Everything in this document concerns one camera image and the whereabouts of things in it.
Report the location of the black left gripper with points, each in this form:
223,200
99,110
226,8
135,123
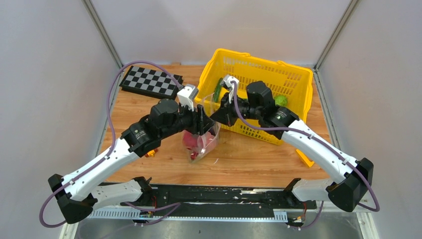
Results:
201,122

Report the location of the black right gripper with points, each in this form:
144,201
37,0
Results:
224,114

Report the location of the clear zip top bag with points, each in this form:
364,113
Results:
196,156

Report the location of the yellow plastic basket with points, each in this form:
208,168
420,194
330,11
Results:
293,82

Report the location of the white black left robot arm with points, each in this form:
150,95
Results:
80,193

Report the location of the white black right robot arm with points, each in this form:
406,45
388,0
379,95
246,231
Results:
350,179

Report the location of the green toy cucumber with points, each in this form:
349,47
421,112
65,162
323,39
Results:
217,91

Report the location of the yellow red toy block car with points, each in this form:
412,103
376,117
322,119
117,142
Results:
151,153

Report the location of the black white checkerboard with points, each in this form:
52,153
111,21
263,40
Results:
149,82

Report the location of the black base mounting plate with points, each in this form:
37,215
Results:
221,202

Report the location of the yellow triangular plastic piece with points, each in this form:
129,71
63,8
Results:
309,163

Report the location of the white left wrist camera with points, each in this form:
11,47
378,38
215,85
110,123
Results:
187,95

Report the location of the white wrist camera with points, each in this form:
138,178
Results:
230,83
187,95

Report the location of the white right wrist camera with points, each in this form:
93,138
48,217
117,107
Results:
230,83

